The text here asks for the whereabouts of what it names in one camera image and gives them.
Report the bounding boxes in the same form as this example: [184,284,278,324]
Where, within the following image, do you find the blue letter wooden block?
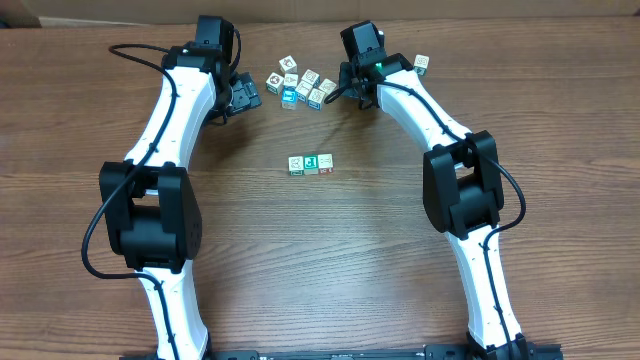
[281,88,297,110]

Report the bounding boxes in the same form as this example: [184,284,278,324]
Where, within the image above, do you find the sailboat picture wooden block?
[288,156,304,176]

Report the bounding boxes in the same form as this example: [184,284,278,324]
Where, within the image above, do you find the green letter wooden block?
[303,155,319,175]

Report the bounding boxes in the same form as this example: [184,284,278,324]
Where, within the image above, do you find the red letter wooden block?
[317,154,334,175]

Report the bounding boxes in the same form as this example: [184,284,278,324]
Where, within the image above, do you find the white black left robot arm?
[88,15,261,359]

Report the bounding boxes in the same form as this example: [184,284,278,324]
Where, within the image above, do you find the brown circle picture block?
[265,72,284,95]

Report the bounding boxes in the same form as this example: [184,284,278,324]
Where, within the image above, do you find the turtle picture wooden block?
[319,78,338,95]

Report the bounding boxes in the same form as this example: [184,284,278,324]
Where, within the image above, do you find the teal trim white block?
[413,54,430,76]

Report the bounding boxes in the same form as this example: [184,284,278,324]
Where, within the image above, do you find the red picture far-left block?
[279,55,298,74]

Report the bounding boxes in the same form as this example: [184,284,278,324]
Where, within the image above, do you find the top row picture block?
[301,69,320,87]

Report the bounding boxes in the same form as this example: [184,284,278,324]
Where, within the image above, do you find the pretzel picture wooden block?
[307,88,327,111]

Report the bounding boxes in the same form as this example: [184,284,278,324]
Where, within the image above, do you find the cardboard sheet at back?
[1,0,639,27]

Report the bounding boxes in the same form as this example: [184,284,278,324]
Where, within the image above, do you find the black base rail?
[119,342,565,360]

